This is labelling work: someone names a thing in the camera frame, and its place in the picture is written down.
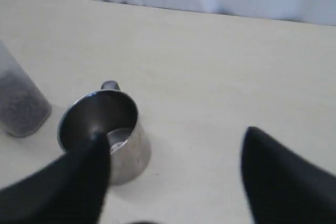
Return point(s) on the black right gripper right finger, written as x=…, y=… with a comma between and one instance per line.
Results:
x=281, y=186

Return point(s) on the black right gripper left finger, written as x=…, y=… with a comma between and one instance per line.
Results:
x=71, y=189

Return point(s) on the steel mug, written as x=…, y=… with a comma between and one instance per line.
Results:
x=115, y=114

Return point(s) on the clear plastic tall container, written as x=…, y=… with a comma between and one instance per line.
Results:
x=24, y=108

